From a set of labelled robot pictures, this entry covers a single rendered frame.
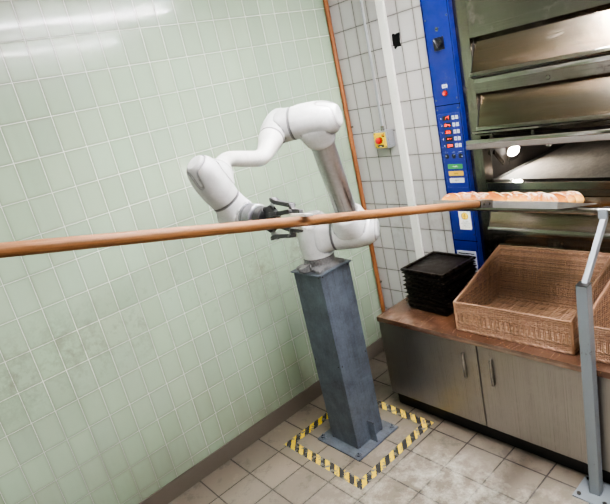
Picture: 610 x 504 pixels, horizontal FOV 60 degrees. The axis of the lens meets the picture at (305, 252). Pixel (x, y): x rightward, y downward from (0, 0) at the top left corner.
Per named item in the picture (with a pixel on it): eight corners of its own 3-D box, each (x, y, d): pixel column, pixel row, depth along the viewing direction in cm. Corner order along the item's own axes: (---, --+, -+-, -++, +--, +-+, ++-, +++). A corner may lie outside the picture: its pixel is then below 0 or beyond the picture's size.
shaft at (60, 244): (-20, 261, 97) (-22, 245, 97) (-23, 259, 100) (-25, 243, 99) (480, 208, 207) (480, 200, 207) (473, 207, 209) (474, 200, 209)
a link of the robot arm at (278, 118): (252, 126, 205) (284, 120, 200) (263, 103, 217) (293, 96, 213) (264, 154, 213) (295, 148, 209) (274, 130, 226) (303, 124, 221)
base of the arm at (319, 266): (289, 273, 258) (286, 262, 256) (321, 257, 271) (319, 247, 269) (313, 277, 244) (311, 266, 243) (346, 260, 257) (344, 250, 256)
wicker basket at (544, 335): (503, 291, 284) (498, 243, 276) (618, 307, 241) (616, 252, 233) (454, 330, 255) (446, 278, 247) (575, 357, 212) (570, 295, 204)
